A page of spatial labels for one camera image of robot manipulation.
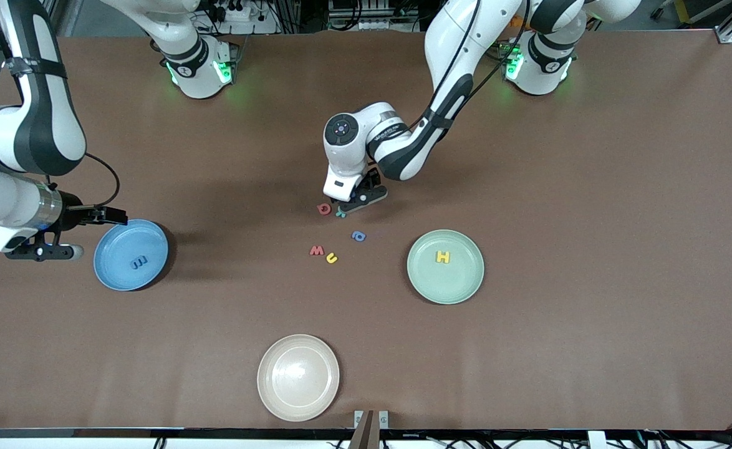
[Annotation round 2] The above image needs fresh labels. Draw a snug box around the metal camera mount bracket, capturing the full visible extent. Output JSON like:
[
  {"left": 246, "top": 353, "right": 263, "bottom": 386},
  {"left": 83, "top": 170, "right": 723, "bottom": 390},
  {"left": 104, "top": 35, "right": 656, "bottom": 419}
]
[{"left": 349, "top": 410, "right": 389, "bottom": 449}]

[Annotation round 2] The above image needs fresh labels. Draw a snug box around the green plate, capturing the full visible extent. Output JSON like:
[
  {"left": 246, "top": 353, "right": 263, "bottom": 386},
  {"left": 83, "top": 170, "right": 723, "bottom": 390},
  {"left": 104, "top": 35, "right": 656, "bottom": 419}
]
[{"left": 407, "top": 229, "right": 485, "bottom": 305}]

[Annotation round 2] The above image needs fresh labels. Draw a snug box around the beige plate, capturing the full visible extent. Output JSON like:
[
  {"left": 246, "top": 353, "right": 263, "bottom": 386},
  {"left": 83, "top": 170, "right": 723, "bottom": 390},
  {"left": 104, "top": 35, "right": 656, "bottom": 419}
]
[{"left": 257, "top": 334, "right": 340, "bottom": 422}]

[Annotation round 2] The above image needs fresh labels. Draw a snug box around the brown table mat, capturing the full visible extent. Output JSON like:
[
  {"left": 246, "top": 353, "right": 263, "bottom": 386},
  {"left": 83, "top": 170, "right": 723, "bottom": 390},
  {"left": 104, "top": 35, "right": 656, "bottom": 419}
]
[{"left": 0, "top": 28, "right": 732, "bottom": 431}]

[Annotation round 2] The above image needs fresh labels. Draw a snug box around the blue plate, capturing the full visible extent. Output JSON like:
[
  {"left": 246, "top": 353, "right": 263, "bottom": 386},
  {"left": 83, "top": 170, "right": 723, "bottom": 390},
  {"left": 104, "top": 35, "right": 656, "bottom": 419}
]
[{"left": 94, "top": 219, "right": 170, "bottom": 292}]

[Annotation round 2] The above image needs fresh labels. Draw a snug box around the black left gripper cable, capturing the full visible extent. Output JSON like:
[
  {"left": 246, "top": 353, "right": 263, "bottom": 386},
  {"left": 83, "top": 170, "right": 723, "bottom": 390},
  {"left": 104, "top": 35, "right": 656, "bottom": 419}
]
[{"left": 403, "top": 0, "right": 532, "bottom": 144}]

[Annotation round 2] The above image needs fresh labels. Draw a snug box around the white power strip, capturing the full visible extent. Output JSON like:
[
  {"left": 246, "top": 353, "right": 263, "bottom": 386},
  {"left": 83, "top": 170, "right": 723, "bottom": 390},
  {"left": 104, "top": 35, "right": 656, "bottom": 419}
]
[{"left": 207, "top": 0, "right": 279, "bottom": 35}]

